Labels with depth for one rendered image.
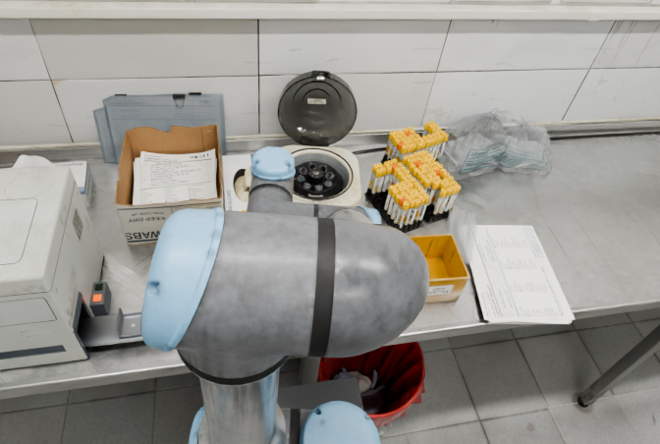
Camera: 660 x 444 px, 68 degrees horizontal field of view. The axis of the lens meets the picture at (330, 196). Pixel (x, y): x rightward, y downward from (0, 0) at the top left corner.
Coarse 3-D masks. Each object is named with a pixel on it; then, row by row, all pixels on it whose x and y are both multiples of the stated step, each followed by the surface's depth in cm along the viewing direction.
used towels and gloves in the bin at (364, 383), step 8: (344, 368) 174; (336, 376) 171; (344, 376) 171; (352, 376) 173; (360, 376) 173; (376, 376) 174; (360, 384) 170; (368, 384) 171; (360, 392) 169; (368, 392) 168; (376, 392) 168; (384, 392) 171; (368, 400) 166; (376, 400) 167; (384, 400) 170; (368, 408) 165; (376, 408) 166
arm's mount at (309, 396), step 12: (312, 384) 95; (324, 384) 95; (336, 384) 95; (348, 384) 95; (288, 396) 93; (300, 396) 93; (312, 396) 93; (324, 396) 93; (336, 396) 94; (348, 396) 94; (360, 396) 94; (288, 408) 91; (300, 408) 92; (312, 408) 92; (360, 408) 93
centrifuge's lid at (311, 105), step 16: (304, 80) 132; (320, 80) 126; (336, 80) 128; (288, 96) 135; (304, 96) 137; (320, 96) 138; (336, 96) 137; (352, 96) 135; (288, 112) 138; (304, 112) 140; (320, 112) 141; (336, 112) 140; (352, 112) 138; (288, 128) 139; (304, 128) 142; (320, 128) 142; (336, 128) 141; (352, 128) 137; (304, 144) 139; (320, 144) 140
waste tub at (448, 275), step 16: (416, 240) 121; (432, 240) 122; (448, 240) 123; (432, 256) 128; (448, 256) 124; (432, 272) 125; (448, 272) 124; (464, 272) 115; (432, 288) 114; (448, 288) 115
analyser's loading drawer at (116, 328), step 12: (120, 312) 102; (132, 312) 104; (84, 324) 102; (96, 324) 103; (108, 324) 103; (120, 324) 101; (84, 336) 101; (96, 336) 101; (108, 336) 101; (120, 336) 100; (132, 336) 101
